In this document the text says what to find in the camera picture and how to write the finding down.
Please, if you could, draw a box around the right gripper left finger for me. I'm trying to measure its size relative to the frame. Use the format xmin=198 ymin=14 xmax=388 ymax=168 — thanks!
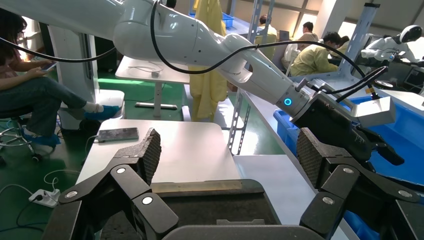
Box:
xmin=41 ymin=127 xmax=180 ymax=240

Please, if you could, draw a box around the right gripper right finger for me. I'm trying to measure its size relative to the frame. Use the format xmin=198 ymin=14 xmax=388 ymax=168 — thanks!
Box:
xmin=296 ymin=127 xmax=422 ymax=240

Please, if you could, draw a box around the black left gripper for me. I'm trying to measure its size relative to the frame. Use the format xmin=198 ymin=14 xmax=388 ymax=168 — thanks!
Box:
xmin=291 ymin=98 xmax=406 ymax=167

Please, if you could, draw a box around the blue plastic bin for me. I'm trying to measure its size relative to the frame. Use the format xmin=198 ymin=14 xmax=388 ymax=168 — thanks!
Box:
xmin=273 ymin=95 xmax=424 ymax=240

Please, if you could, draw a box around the dark smartphone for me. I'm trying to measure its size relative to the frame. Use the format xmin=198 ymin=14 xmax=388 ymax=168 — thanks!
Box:
xmin=97 ymin=127 xmax=140 ymax=144

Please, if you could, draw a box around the dark computer monitor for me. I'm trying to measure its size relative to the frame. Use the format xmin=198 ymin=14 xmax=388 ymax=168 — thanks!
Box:
xmin=404 ymin=67 xmax=424 ymax=89

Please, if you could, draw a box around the white power strip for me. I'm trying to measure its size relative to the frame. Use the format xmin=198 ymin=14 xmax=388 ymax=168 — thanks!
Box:
xmin=28 ymin=188 xmax=62 ymax=209

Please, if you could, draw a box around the white humanoid robot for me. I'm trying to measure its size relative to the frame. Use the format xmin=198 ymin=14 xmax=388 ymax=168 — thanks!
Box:
xmin=360 ymin=24 xmax=424 ymax=67

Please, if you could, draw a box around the bending person in yellow jacket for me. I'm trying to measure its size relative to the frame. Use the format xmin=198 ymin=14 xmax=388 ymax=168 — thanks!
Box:
xmin=289 ymin=32 xmax=342 ymax=78

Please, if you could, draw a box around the dark-haired person in yellow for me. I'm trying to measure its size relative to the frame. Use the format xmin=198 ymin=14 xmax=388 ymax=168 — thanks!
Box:
xmin=331 ymin=35 xmax=350 ymax=60

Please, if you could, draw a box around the white background table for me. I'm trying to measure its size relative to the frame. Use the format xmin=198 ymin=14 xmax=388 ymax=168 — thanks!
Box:
xmin=115 ymin=55 xmax=191 ymax=122

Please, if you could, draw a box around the seated person with phone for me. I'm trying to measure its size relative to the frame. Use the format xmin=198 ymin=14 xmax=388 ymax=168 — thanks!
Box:
xmin=0 ymin=8 xmax=122 ymax=148

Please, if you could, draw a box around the white standing fan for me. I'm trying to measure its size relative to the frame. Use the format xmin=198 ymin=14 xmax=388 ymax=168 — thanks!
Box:
xmin=281 ymin=43 xmax=301 ymax=70

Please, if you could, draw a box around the hanging yellow coat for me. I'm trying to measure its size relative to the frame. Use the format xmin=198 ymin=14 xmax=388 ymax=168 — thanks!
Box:
xmin=188 ymin=0 xmax=229 ymax=123

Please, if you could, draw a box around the black stool with casters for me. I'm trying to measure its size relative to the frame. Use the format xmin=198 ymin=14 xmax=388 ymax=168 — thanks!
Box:
xmin=0 ymin=107 xmax=44 ymax=163

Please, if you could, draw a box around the standing person in beige top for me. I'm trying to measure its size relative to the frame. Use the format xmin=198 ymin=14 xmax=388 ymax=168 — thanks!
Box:
xmin=296 ymin=21 xmax=320 ymax=51

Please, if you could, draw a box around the person in yellow vest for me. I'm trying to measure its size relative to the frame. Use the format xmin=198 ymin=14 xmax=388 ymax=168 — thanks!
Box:
xmin=255 ymin=14 xmax=279 ymax=61

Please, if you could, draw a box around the small blue background bin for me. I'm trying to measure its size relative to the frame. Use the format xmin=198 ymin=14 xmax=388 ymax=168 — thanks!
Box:
xmin=188 ymin=11 xmax=235 ymax=28

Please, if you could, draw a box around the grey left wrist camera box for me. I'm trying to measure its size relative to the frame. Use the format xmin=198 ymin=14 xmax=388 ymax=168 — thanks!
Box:
xmin=350 ymin=96 xmax=397 ymax=129

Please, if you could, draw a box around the white floor cable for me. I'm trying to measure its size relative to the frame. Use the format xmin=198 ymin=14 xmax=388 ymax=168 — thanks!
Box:
xmin=0 ymin=169 xmax=81 ymax=200

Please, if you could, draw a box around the white cable with adapter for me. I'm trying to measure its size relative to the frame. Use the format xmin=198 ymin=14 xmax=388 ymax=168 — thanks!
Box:
xmin=127 ymin=61 xmax=165 ymax=79

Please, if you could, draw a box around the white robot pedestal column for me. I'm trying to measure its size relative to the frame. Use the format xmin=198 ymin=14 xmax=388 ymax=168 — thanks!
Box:
xmin=47 ymin=24 xmax=126 ymax=131

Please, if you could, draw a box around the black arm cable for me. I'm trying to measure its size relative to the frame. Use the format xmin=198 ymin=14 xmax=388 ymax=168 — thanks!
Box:
xmin=149 ymin=0 xmax=389 ymax=104
xmin=0 ymin=36 xmax=117 ymax=64

